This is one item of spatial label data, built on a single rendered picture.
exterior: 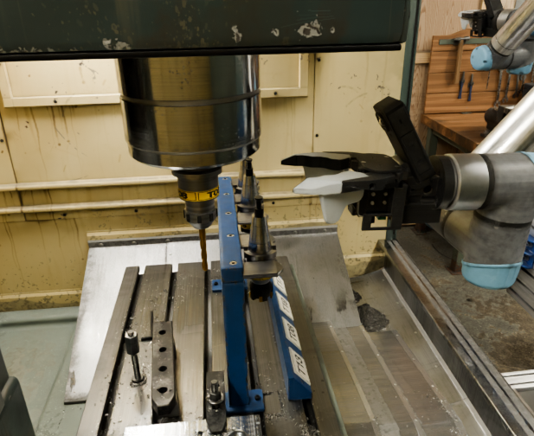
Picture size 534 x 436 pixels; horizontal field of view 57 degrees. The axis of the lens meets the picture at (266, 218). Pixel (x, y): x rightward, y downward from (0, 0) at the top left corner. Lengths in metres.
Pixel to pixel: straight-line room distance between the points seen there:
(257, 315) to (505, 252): 0.72
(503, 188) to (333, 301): 1.04
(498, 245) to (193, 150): 0.43
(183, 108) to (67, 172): 1.25
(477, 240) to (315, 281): 1.00
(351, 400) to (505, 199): 0.72
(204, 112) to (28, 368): 1.40
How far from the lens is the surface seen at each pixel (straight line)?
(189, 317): 1.30
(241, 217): 1.06
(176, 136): 0.51
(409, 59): 1.71
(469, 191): 0.66
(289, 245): 1.75
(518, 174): 0.69
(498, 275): 0.75
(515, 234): 0.73
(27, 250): 1.90
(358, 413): 1.23
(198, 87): 0.50
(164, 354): 1.09
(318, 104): 1.65
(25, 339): 1.92
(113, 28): 0.46
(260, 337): 1.21
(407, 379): 1.40
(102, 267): 1.76
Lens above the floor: 1.66
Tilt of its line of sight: 25 degrees down
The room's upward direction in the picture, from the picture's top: 1 degrees counter-clockwise
